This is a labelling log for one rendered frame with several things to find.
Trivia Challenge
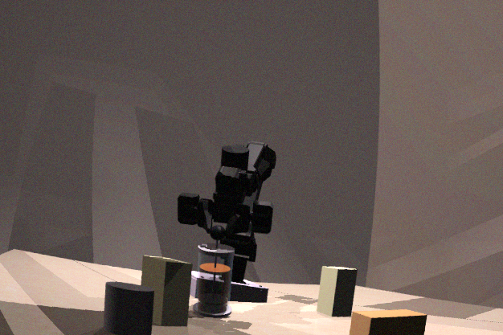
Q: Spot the glass french press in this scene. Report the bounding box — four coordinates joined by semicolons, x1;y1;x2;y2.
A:
193;225;235;318

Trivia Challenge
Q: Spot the orange rectangular block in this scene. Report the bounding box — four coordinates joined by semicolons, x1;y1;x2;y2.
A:
350;309;427;335

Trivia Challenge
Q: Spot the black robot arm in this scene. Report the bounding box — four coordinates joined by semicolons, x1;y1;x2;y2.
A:
213;141;276;284

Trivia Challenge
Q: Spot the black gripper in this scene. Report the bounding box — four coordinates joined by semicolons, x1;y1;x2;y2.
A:
178;192;274;235

